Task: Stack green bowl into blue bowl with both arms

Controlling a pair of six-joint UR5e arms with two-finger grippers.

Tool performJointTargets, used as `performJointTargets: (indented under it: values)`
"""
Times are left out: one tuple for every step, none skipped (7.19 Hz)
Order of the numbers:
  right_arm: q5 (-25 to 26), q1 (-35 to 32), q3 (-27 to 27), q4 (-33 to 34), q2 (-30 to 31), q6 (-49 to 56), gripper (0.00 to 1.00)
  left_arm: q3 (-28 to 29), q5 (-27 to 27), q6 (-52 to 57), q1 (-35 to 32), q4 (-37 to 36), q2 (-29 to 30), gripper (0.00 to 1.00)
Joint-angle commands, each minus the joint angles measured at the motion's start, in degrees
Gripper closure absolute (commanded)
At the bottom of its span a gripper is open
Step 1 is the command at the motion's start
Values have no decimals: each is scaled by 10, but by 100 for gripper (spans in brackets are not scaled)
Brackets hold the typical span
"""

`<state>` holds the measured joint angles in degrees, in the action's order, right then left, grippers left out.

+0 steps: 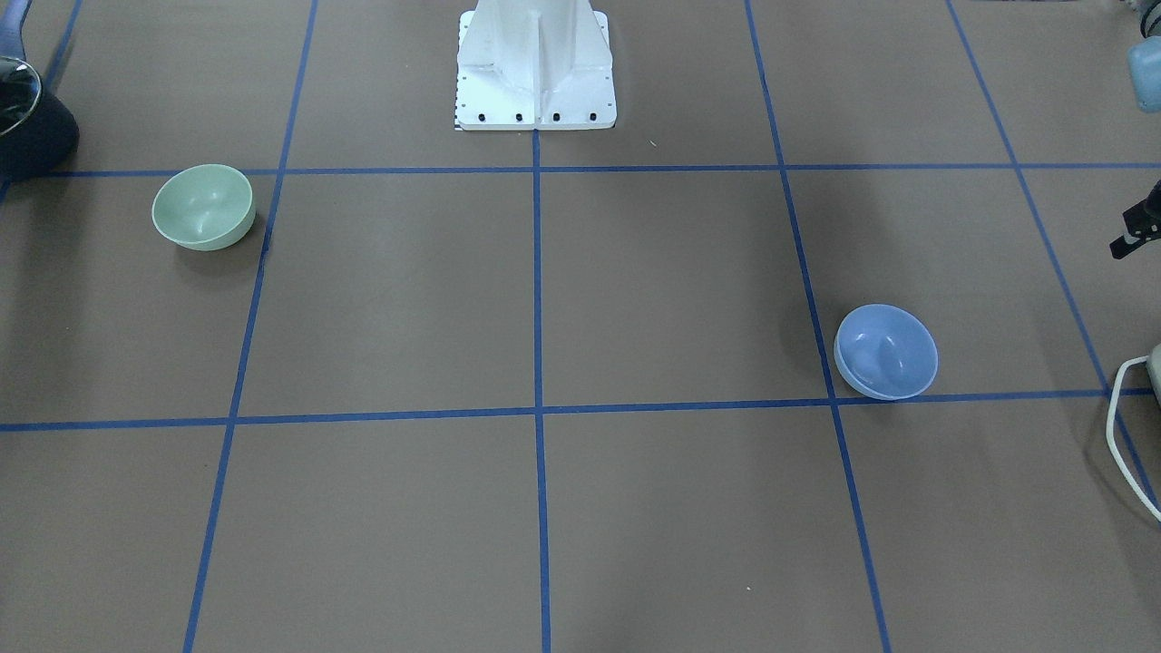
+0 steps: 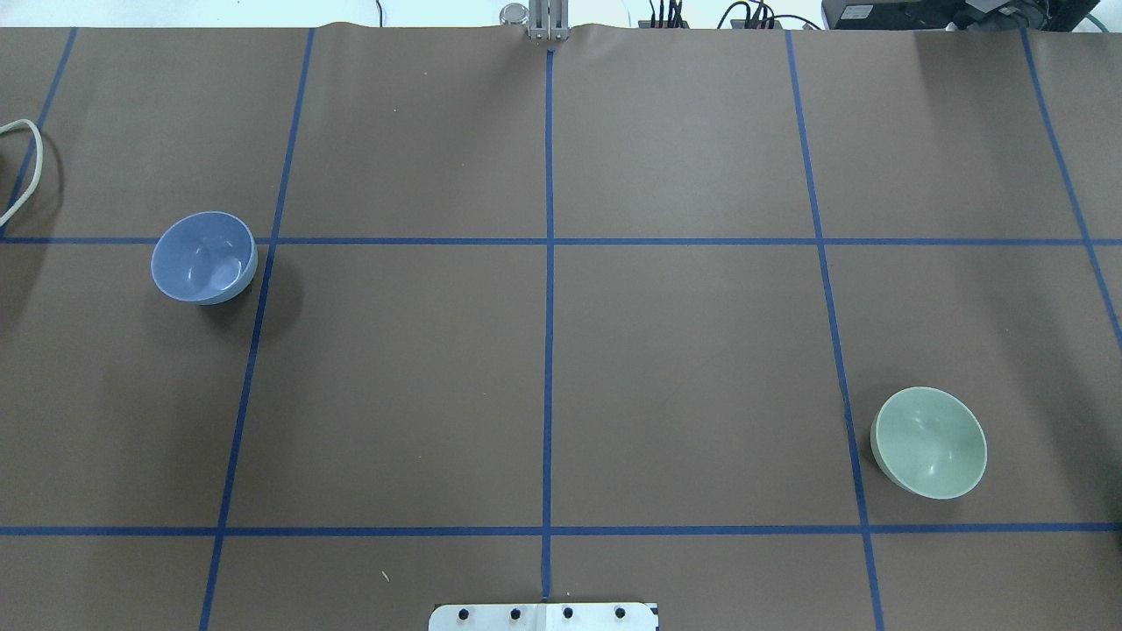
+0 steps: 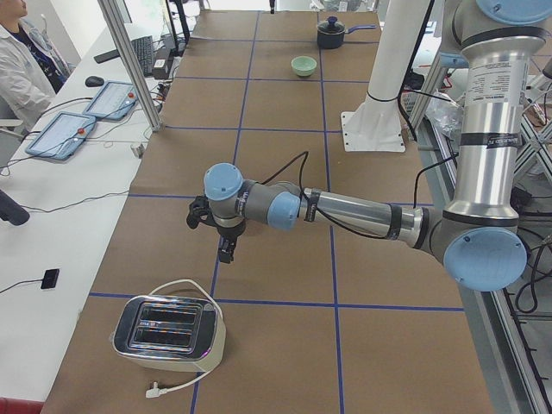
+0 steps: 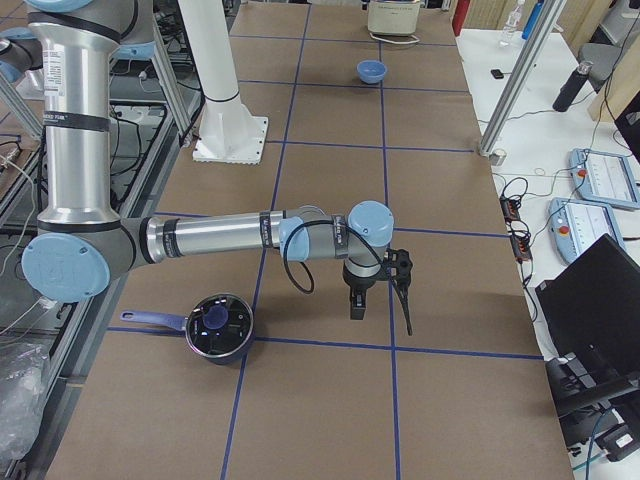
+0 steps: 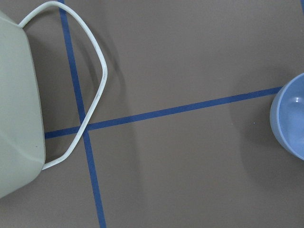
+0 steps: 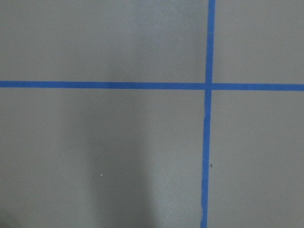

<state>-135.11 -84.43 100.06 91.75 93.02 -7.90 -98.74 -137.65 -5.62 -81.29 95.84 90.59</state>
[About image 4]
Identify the blue bowl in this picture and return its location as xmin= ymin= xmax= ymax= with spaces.
xmin=356 ymin=60 xmax=388 ymax=85

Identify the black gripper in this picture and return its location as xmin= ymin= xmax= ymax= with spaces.
xmin=342 ymin=266 xmax=376 ymax=320

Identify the black monitor stand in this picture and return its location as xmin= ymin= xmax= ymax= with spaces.
xmin=545 ymin=355 xmax=639 ymax=418

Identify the lower black orange adapter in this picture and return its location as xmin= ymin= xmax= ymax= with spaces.
xmin=510 ymin=234 xmax=533 ymax=264

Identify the cream white toaster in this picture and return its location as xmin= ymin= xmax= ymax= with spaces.
xmin=366 ymin=0 xmax=421 ymax=36

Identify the teach pendant tablet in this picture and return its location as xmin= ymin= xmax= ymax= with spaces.
xmin=549 ymin=197 xmax=626 ymax=264
xmin=568 ymin=148 xmax=639 ymax=210

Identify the far teach pendant tablet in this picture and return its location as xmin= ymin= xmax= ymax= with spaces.
xmin=568 ymin=148 xmax=639 ymax=210

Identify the upper black orange adapter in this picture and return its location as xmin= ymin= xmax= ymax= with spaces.
xmin=499 ymin=196 xmax=521 ymax=223

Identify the clear plastic water bottle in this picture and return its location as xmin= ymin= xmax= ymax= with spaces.
xmin=499 ymin=0 xmax=525 ymax=47

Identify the aluminium frame post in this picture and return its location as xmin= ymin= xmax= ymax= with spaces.
xmin=478 ymin=0 xmax=567 ymax=157

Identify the crumpled clear plastic bag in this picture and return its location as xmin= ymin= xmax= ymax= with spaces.
xmin=1 ymin=343 xmax=50 ymax=465

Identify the dark blue saucepan with lid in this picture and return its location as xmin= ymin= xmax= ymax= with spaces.
xmin=120 ymin=293 xmax=255 ymax=365

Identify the black laptop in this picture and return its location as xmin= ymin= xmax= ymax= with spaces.
xmin=536 ymin=234 xmax=639 ymax=372

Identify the grey office chair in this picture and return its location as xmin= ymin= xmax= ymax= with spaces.
xmin=578 ymin=43 xmax=621 ymax=91

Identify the black orange adapter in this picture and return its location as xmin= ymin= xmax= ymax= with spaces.
xmin=499 ymin=196 xmax=521 ymax=223
xmin=510 ymin=234 xmax=533 ymax=264

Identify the black water bottle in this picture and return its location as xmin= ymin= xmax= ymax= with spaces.
xmin=552 ymin=60 xmax=593 ymax=112

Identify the white central pedestal column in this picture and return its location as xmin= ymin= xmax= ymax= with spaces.
xmin=179 ymin=0 xmax=268 ymax=165

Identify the near teach pendant tablet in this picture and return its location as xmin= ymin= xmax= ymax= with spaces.
xmin=549 ymin=197 xmax=626 ymax=264

